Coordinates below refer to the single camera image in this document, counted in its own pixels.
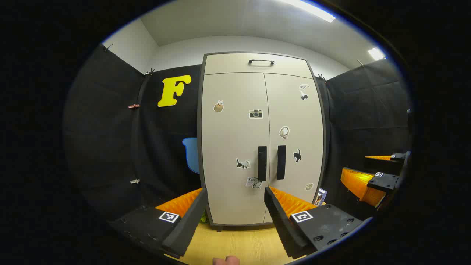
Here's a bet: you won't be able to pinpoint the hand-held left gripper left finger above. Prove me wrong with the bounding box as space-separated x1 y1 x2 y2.
108 188 209 259

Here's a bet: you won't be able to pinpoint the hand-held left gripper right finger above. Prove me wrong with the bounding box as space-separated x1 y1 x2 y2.
264 186 373 259

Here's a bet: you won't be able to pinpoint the black door handle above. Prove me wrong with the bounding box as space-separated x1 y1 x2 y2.
277 145 287 180
258 146 268 182

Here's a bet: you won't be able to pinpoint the white double-door shoe cabinet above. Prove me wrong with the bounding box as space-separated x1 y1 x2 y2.
197 52 329 232

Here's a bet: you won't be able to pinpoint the white headphones-sticker cabinet door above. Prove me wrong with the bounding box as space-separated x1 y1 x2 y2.
264 73 325 224

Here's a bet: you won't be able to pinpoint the white camera-sticker cabinet door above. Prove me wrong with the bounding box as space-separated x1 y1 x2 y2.
202 73 271 226

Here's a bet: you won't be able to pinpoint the white cabinet drawer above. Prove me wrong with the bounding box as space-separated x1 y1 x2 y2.
203 53 314 79

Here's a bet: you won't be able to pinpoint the small ceiling light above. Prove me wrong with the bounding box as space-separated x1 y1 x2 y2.
368 47 386 61

